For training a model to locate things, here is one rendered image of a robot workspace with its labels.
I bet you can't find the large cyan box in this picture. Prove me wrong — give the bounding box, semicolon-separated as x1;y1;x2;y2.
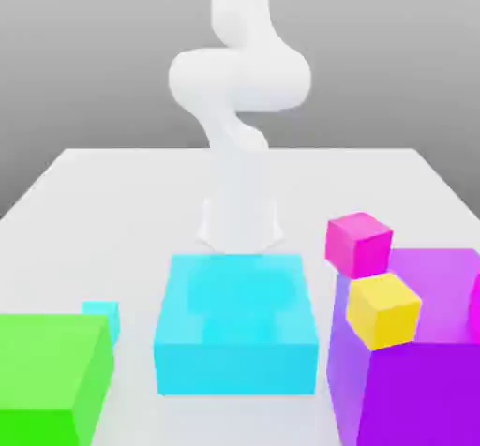
153;253;319;396

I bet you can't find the small yellow cube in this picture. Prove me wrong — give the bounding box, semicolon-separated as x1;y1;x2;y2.
345;272;423;351

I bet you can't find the large green box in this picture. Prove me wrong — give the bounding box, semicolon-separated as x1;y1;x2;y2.
0;313;115;446

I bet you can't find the small magenta cube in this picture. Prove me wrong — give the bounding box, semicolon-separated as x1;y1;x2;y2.
468;274;480;338

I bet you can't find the large purple box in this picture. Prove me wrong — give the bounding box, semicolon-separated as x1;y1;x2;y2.
325;247;480;446

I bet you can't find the small cyan cube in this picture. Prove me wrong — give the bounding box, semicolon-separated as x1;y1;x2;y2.
81;300;121;345

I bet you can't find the small pink cube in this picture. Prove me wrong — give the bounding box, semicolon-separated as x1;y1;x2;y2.
324;212;394;280

